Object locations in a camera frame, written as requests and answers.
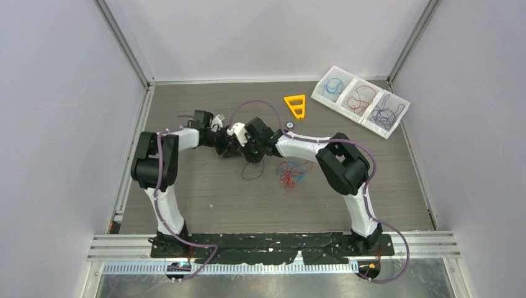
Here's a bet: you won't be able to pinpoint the white three-compartment plastic tray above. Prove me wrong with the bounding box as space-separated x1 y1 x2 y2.
311 66 411 139

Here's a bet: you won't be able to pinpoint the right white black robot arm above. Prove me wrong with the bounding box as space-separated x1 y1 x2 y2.
227 117 383 255

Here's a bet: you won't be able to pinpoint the aluminium front rail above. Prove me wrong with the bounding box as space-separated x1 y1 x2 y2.
87 231 460 278

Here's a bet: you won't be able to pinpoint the blue cable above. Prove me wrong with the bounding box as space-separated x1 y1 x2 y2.
323 78 344 99

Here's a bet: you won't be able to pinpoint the red cable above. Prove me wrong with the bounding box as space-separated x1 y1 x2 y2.
347 84 378 117

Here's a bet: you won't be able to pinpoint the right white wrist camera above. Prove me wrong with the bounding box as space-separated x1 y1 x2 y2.
227 122 247 147

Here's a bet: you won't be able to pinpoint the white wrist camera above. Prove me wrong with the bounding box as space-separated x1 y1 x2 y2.
211 114 225 132
227 122 247 147

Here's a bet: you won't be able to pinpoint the dark purple cable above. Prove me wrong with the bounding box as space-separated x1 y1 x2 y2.
241 158 266 181

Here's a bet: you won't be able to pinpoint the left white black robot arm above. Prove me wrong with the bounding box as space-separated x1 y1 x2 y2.
130 110 228 257

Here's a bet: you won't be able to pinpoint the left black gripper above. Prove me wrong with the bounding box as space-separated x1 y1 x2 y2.
203 126 241 158

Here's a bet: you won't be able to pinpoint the red blue purple cables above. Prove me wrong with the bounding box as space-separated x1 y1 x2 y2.
275 159 315 192

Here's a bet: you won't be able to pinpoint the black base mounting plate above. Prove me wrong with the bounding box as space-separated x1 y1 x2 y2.
148 232 395 265

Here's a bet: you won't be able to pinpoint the yellow triangular plastic frame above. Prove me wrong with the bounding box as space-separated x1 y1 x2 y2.
283 94 306 120

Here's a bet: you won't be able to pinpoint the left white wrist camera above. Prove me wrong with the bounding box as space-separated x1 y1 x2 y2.
211 114 225 132

